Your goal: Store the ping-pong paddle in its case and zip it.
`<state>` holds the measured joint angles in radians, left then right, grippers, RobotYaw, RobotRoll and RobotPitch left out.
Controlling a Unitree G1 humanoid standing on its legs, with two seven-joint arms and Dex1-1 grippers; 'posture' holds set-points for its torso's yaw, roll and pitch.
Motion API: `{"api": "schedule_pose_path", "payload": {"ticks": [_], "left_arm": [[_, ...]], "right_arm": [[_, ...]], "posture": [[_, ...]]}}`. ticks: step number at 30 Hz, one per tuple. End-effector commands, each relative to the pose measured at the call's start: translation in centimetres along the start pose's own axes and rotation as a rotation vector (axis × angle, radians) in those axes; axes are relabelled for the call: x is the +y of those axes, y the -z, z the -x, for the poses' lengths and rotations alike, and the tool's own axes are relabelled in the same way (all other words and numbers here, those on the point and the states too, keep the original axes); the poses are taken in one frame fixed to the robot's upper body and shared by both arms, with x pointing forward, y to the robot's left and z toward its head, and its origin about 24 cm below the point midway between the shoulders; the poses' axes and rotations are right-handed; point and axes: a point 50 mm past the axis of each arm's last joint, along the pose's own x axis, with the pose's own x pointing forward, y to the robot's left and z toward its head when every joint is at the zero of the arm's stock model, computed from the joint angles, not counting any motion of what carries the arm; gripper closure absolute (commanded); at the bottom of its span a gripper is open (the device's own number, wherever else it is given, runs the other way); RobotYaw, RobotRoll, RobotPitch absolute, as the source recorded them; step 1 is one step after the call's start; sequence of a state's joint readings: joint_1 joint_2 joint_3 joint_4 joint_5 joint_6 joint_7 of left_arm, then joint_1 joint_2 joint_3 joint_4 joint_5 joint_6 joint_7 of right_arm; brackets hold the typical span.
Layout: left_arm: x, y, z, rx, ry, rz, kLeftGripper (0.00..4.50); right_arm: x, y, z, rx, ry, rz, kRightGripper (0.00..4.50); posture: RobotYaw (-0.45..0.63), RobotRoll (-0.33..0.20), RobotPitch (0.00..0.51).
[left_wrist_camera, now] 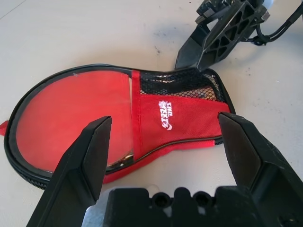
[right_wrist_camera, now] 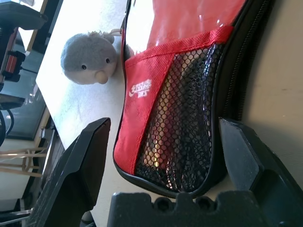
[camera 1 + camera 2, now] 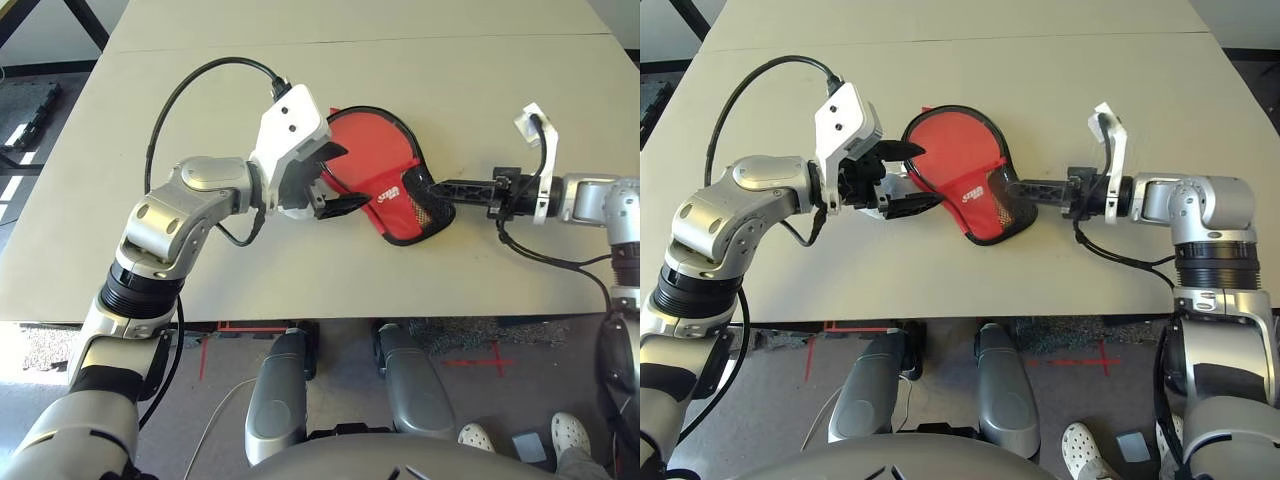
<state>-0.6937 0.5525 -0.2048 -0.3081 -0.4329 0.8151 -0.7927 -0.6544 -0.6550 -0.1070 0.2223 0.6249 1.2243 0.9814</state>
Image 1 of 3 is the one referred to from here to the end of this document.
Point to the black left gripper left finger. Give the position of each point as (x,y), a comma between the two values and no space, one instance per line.
(71,177)

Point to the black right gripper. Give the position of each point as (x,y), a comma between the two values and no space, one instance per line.
(213,9)

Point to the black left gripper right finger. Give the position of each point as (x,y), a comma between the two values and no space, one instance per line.
(260,165)

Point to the red ping-pong paddle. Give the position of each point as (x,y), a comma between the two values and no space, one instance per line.
(71,106)

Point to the red and black paddle case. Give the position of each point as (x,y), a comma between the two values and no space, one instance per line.
(161,132)

